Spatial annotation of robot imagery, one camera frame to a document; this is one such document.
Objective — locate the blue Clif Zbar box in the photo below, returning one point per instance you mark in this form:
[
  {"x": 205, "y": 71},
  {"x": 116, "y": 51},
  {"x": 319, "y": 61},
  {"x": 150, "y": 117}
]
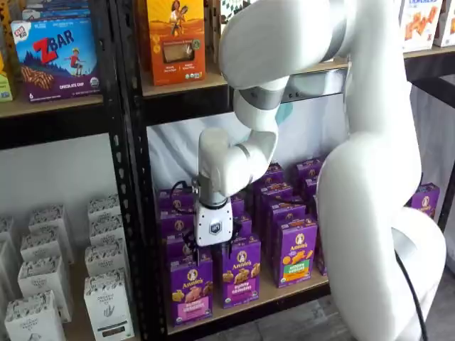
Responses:
[
  {"x": 57, "y": 10},
  {"x": 57, "y": 60}
]

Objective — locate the black metal shelf rack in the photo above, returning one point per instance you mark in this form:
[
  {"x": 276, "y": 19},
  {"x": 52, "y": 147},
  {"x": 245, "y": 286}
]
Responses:
[
  {"x": 185, "y": 104},
  {"x": 53, "y": 128}
]

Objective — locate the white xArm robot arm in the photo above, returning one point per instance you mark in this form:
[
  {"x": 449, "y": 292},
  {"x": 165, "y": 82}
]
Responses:
[{"x": 373, "y": 177}]

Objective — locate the green Bobo's box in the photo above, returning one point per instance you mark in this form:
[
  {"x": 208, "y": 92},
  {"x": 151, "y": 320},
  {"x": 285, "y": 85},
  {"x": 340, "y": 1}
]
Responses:
[{"x": 5, "y": 87}]

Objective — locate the purple Annie's snack box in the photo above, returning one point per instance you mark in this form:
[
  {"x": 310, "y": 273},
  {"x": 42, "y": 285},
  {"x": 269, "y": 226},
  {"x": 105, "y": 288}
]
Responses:
[{"x": 426, "y": 200}]

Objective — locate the purple Annie's box violet patch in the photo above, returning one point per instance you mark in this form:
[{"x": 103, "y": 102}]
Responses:
[
  {"x": 237, "y": 206},
  {"x": 245, "y": 227},
  {"x": 241, "y": 277}
]

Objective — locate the yellow Bobo's box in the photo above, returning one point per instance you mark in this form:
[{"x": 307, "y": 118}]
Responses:
[{"x": 8, "y": 39}]

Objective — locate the purple Annie's box pink patch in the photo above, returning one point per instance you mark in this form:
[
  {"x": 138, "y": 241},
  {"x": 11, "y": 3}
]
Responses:
[
  {"x": 192, "y": 291},
  {"x": 174, "y": 200},
  {"x": 174, "y": 223},
  {"x": 176, "y": 248}
]

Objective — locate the Simple Mills sweet thins box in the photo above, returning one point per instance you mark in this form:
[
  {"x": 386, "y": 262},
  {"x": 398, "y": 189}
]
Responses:
[{"x": 227, "y": 10}]

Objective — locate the white organic pantry box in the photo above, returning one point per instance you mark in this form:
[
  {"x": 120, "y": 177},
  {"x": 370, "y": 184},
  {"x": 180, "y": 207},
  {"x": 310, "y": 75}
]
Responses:
[
  {"x": 106, "y": 305},
  {"x": 46, "y": 245},
  {"x": 44, "y": 280},
  {"x": 33, "y": 318},
  {"x": 106, "y": 229},
  {"x": 104, "y": 205},
  {"x": 51, "y": 216},
  {"x": 105, "y": 255}
]

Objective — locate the white cracker box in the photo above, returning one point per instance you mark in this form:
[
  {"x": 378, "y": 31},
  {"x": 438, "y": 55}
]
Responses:
[{"x": 448, "y": 25}]

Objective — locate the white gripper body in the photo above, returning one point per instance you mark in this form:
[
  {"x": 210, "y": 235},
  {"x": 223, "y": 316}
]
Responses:
[{"x": 213, "y": 225}]

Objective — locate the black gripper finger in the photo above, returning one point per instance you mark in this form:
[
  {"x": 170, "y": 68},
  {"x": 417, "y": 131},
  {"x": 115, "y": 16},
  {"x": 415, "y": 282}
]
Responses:
[
  {"x": 191, "y": 241},
  {"x": 236, "y": 231}
]

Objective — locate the orange Revival snack box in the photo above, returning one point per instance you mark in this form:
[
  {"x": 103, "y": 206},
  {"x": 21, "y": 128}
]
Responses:
[{"x": 176, "y": 42}]

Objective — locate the pretzel crackers sea salt box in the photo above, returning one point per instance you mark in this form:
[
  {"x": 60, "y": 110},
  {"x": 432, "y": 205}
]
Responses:
[{"x": 419, "y": 28}]

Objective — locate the purple Annie's box green patch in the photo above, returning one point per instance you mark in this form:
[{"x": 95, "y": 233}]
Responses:
[
  {"x": 272, "y": 177},
  {"x": 296, "y": 255},
  {"x": 275, "y": 193},
  {"x": 286, "y": 213}
]

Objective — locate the white backdrop sheet teal logo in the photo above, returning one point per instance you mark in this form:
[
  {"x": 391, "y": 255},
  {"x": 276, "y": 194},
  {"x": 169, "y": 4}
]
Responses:
[{"x": 170, "y": 152}]

